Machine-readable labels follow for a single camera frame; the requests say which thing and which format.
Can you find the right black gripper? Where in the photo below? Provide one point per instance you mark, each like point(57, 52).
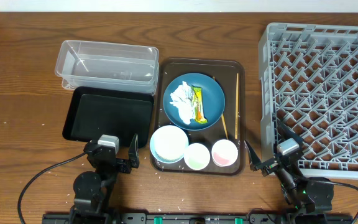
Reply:
point(270, 165)

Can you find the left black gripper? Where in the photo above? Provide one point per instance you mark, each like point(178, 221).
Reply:
point(135, 157)

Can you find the light blue bowl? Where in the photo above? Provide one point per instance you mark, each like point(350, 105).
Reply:
point(168, 144)

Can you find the white cup pink inside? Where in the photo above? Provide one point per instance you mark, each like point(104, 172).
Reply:
point(224, 153)

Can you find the white cup green inside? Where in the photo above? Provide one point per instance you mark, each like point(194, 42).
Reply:
point(197, 156)

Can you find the dark blue plate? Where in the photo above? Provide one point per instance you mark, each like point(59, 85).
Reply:
point(213, 100)

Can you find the white napkin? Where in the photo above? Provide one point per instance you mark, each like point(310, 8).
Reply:
point(182, 99)

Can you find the green yellow snack wrapper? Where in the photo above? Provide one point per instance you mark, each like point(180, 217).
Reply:
point(198, 102)

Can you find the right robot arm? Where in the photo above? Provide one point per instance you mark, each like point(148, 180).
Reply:
point(311, 197)

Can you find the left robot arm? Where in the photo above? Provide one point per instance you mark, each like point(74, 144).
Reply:
point(93, 189)

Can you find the grey dishwasher rack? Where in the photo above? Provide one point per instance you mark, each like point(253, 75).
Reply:
point(309, 79)

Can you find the black plastic tray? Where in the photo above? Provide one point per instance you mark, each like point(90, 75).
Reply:
point(94, 112)

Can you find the right wooden chopstick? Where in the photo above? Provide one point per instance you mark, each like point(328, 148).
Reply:
point(237, 106)

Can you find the wooden chopstick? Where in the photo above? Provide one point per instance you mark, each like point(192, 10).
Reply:
point(224, 126)
point(237, 106)

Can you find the brown serving tray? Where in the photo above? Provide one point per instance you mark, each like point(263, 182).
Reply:
point(224, 73)

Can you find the left wooden chopstick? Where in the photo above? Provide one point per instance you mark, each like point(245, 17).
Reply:
point(224, 126)

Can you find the clear plastic bin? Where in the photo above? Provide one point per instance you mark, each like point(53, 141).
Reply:
point(111, 66)

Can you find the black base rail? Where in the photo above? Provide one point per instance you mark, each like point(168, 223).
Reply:
point(253, 218)

